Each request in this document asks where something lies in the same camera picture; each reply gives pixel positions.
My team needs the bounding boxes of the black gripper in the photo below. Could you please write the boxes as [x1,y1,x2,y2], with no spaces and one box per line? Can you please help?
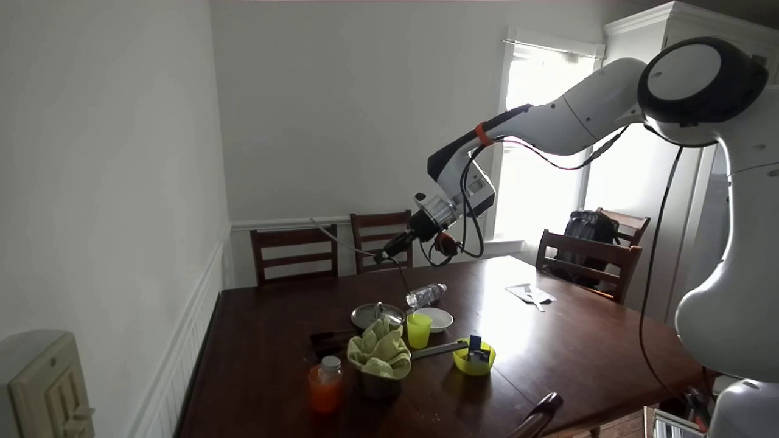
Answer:
[372,213,445,269]

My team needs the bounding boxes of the silver metal pot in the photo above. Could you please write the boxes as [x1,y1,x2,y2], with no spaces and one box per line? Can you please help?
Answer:
[348,299,406,331]

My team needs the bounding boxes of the clear plastic water bottle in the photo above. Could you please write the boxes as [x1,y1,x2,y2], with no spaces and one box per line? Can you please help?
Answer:
[405,281,451,309]

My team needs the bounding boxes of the lime green plastic cup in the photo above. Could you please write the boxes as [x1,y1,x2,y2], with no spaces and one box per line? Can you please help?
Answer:
[405,313,436,352]

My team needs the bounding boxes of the white plate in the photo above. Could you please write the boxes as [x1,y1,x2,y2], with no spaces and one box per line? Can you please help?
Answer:
[423,305,457,336]

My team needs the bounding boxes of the light green cloth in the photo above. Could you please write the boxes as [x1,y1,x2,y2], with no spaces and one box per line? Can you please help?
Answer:
[346,316,415,382]

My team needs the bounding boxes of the small blue packet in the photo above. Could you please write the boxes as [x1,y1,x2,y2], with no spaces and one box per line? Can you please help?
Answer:
[468,334,492,365]

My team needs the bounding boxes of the yellow bowl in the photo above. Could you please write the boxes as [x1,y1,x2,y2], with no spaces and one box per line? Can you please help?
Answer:
[451,339,499,378]

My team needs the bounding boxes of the white paper sheets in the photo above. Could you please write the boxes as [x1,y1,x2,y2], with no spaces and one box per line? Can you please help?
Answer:
[505,281,556,313]

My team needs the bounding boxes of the orange liquid plastic bottle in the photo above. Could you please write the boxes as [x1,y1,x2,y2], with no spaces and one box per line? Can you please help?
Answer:
[307,353,346,418]

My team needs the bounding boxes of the bright window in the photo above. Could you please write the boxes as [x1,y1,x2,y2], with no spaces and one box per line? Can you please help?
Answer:
[489,30,691,249]

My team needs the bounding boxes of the black bag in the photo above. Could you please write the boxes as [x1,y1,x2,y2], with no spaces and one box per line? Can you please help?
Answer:
[564,207,624,246]

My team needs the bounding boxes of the white refrigerator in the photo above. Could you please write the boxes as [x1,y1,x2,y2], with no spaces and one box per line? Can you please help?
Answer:
[640,143,736,326]

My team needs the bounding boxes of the white box edge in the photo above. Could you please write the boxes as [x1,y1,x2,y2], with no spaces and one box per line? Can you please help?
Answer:
[642,405,712,438]

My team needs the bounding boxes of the white tall cabinet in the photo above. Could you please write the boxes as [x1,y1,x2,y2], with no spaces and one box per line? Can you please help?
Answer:
[601,0,779,68]

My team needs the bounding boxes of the red black wrist camera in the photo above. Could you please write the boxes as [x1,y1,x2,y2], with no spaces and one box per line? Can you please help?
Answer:
[430,231,463,261]

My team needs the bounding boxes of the dark pot with long handle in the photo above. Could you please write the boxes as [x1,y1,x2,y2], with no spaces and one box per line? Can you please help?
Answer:
[356,339,469,405]

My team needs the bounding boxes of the beige wall light switch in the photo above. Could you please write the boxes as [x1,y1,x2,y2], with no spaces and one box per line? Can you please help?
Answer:
[0,330,97,438]

